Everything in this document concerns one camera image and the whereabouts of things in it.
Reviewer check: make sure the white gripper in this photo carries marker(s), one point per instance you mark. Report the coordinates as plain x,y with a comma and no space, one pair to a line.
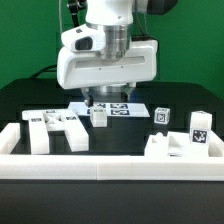
104,55

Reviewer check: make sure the white chair seat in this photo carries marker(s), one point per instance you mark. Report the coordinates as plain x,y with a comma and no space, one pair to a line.
176,144

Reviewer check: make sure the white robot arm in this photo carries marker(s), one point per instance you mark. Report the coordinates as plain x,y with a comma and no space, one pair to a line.
123,13

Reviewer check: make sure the white marker sheet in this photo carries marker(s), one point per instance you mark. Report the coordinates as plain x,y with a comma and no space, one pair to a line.
113,109

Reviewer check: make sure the white tagged cube near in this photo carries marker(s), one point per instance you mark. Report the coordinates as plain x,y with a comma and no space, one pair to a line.
162,115

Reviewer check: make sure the white U-shaped fence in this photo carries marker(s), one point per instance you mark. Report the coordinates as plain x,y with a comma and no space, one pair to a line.
101,167

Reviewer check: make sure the white chair back frame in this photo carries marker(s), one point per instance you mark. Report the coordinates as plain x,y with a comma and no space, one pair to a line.
41,122

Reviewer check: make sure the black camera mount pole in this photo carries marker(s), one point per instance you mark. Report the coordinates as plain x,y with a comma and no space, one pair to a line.
75,6

